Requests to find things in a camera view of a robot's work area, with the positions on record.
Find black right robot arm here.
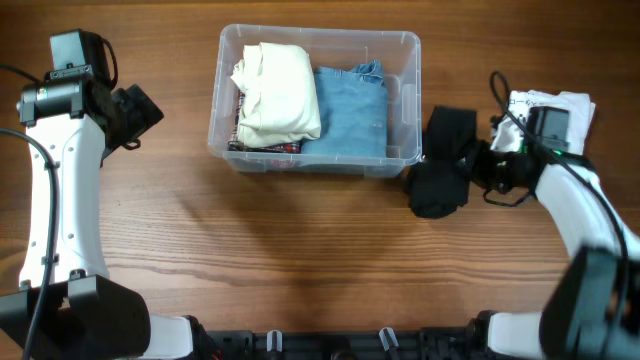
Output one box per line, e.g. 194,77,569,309
464,142,639,360

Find red navy plaid shirt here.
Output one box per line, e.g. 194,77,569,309
227,92,301,154

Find blue denim jeans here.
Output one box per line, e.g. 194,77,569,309
301,60,389,158

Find white printed t-shirt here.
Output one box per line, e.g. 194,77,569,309
491,90,596,155

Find cream cloth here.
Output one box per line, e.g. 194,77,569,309
231,42,322,148

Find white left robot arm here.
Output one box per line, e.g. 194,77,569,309
1,76,198,359

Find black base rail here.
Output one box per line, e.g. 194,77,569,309
208,328,477,360

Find black cloth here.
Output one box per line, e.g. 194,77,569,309
405,105,477,219

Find clear plastic storage container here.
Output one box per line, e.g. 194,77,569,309
208,24,422,178

